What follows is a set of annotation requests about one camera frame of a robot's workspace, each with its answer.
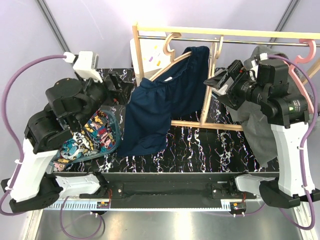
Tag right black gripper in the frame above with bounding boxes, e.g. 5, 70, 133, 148
204, 59, 269, 111

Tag beige hanger of comic shorts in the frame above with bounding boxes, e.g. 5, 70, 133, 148
200, 35, 224, 127

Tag colourful comic print shorts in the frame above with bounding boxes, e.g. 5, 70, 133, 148
52, 108, 121, 172

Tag navy blue shorts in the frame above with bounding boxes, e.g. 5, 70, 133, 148
117, 46, 210, 157

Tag beige hanger of navy shorts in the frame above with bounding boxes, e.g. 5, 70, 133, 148
149, 32, 192, 82

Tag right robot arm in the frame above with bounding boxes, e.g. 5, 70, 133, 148
204, 55, 320, 209

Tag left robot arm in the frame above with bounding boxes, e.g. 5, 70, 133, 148
1, 71, 135, 215

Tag grey shorts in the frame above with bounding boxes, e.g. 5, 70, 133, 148
228, 44, 320, 168

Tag pink plastic hanger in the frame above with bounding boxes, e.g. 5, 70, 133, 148
288, 39, 320, 114

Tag grey booklet with label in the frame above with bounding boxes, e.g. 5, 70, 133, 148
212, 68, 229, 98

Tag white box with stickers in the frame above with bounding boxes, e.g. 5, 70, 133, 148
130, 31, 170, 85

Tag blue transparent plastic bin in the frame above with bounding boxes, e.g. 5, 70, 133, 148
51, 108, 122, 173

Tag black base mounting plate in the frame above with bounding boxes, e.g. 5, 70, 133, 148
49, 171, 286, 211

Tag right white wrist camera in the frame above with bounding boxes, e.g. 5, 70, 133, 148
243, 52, 268, 70

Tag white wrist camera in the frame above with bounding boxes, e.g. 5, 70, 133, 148
63, 51, 103, 83
243, 52, 268, 70

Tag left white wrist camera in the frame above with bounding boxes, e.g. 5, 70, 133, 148
63, 51, 103, 83

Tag metal clothes rail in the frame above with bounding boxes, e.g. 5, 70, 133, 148
138, 35, 309, 47

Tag wooden clothes rack frame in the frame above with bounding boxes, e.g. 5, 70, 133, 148
132, 23, 320, 132

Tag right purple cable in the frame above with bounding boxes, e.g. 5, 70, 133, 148
207, 54, 320, 231

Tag purple cable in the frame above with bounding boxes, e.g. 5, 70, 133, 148
207, 54, 320, 231
0, 54, 106, 238

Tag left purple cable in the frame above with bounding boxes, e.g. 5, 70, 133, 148
0, 54, 106, 238

